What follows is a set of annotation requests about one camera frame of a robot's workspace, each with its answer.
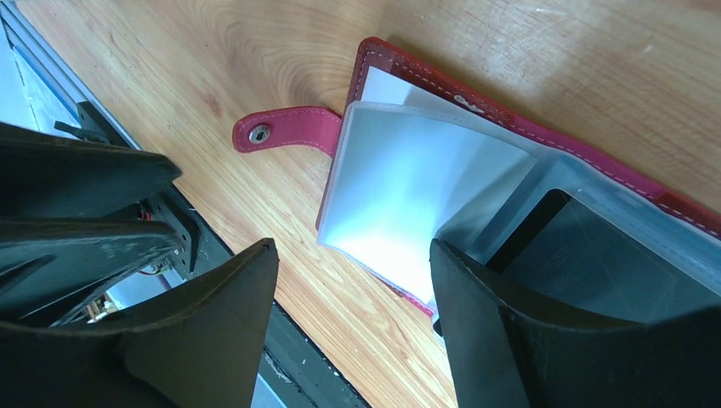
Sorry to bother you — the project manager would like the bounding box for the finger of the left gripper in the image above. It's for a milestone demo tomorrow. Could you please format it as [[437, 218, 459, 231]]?
[[1, 219, 179, 327], [1, 123, 182, 218]]

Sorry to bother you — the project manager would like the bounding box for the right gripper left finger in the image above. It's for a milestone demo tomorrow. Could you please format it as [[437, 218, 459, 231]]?
[[1, 238, 279, 407]]

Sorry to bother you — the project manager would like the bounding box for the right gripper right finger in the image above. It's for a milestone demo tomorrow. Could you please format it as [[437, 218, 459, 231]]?
[[429, 239, 720, 407]]

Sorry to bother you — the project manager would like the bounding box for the dark credit card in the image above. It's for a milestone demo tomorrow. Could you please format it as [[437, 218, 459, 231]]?
[[486, 189, 720, 322]]

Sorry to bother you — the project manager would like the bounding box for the red leather card holder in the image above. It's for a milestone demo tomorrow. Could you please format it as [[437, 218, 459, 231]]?
[[232, 37, 720, 315]]

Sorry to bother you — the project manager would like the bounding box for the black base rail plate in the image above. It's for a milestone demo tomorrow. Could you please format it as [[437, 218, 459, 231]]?
[[53, 101, 367, 408]]

